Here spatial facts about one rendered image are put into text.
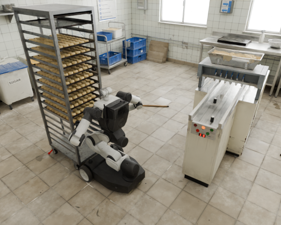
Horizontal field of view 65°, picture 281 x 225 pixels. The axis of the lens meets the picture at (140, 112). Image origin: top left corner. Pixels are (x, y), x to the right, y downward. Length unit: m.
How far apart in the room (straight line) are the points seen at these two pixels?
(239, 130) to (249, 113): 0.26
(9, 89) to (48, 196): 2.39
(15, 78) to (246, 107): 3.75
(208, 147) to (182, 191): 0.62
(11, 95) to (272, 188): 4.26
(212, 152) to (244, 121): 0.71
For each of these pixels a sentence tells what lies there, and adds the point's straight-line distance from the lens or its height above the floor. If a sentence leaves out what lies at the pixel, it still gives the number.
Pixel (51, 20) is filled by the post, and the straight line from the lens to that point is 2.13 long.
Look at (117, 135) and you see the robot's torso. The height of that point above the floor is 0.67.
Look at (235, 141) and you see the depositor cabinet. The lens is 3.09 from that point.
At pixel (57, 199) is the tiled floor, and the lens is 2.73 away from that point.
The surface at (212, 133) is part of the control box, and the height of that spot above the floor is 0.77.
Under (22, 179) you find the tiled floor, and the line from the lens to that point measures 3.10.
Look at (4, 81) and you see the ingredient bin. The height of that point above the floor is 0.56.
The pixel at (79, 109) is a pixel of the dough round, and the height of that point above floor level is 0.78.
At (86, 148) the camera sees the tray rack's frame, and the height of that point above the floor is 0.15.
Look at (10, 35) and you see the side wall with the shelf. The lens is 5.15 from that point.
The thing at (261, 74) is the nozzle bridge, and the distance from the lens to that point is 2.68.
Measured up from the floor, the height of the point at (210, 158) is 0.45.
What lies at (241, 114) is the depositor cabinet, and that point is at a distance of 2.88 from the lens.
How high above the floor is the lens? 2.03
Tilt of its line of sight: 31 degrees down
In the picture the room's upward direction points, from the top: straight up
